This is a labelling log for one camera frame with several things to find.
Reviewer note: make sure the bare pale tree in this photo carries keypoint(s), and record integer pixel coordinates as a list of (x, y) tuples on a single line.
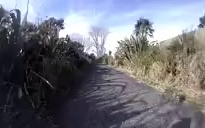
[(98, 38)]

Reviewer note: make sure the tall dark leafy tree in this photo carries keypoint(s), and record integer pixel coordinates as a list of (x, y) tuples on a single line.
[(143, 29)]

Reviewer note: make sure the dark flax bushes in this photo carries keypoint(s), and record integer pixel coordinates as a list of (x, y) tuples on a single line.
[(30, 60)]

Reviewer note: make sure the grey asphalt path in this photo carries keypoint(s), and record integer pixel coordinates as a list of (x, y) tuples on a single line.
[(116, 100)]

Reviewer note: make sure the grass verge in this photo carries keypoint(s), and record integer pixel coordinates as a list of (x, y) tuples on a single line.
[(176, 94)]

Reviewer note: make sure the dry scrubby bushes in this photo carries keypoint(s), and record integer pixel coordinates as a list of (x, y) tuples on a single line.
[(186, 63)]

